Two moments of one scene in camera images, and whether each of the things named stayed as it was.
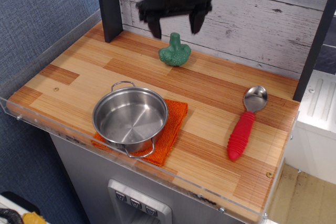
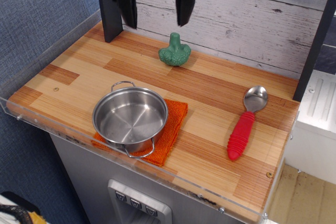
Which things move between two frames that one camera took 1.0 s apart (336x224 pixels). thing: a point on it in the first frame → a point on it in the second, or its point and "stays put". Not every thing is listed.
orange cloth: [177, 112] stays put
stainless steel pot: [129, 118] stays put
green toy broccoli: [176, 54] stays put
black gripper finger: [154, 25] → [127, 7]
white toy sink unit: [311, 146] stays put
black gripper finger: [196, 19] → [185, 2]
